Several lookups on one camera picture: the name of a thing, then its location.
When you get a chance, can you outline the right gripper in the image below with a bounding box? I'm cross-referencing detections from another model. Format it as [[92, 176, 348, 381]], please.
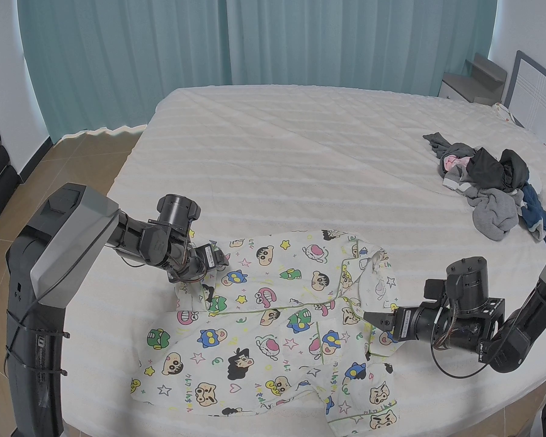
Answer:
[[390, 304, 440, 345]]

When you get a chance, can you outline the bed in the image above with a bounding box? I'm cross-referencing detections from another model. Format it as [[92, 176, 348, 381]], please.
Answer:
[[59, 50, 546, 437]]

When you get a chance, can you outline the white printed pyjama top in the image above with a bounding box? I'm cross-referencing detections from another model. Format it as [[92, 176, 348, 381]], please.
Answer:
[[130, 228, 403, 436]]

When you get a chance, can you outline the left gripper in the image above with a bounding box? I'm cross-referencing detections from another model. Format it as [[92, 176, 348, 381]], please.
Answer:
[[195, 242, 231, 275]]

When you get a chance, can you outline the black cable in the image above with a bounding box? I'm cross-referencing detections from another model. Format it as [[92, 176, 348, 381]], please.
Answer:
[[430, 342, 483, 380], [4, 296, 46, 363]]

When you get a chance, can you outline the grey bedside table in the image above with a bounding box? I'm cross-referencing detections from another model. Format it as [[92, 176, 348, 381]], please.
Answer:
[[439, 53, 508, 106]]

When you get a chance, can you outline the pile of clothes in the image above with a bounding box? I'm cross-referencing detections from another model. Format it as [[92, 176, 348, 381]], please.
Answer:
[[422, 132, 546, 250]]

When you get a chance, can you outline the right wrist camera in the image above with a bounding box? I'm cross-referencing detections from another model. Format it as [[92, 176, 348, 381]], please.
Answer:
[[424, 279, 451, 310]]

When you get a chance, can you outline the white printed pillow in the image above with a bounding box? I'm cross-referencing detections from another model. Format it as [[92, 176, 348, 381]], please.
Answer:
[[491, 103, 526, 128]]

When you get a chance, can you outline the blue-green curtain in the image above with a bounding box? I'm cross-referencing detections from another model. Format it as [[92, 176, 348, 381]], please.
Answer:
[[17, 0, 499, 142]]

